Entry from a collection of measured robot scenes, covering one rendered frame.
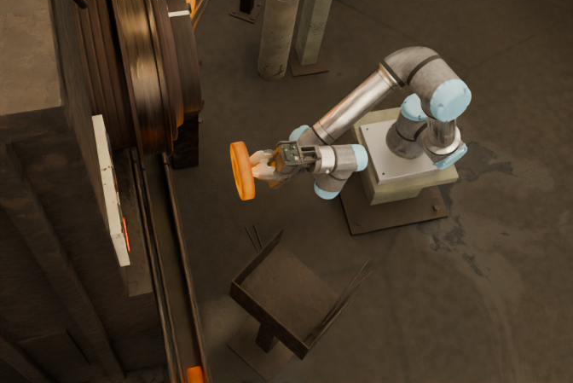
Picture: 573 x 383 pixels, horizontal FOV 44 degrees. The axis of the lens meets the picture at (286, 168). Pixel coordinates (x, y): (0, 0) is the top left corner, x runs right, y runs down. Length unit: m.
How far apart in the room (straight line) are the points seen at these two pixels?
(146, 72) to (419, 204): 1.60
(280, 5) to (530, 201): 1.28
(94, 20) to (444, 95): 0.93
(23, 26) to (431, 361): 2.04
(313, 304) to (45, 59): 1.26
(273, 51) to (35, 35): 1.96
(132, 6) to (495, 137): 1.97
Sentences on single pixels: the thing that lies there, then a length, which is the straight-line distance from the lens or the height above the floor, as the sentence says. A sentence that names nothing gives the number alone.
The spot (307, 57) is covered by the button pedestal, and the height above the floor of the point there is 0.07.
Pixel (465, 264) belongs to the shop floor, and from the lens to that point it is 2.80.
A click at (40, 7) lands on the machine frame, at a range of 0.95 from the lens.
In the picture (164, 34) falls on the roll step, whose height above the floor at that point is 1.30.
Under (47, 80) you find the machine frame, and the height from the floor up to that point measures 1.76.
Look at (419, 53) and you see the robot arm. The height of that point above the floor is 0.96.
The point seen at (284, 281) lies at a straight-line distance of 1.98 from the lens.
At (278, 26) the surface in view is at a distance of 2.69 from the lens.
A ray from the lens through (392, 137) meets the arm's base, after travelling 2.48.
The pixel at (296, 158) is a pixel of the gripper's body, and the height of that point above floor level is 0.88.
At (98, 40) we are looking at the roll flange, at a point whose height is 1.30.
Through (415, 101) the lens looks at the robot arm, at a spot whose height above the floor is 0.56.
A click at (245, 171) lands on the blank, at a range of 1.77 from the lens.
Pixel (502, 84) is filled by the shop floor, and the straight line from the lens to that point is 3.25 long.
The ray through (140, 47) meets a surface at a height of 1.31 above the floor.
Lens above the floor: 2.48
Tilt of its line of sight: 63 degrees down
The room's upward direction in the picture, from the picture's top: 14 degrees clockwise
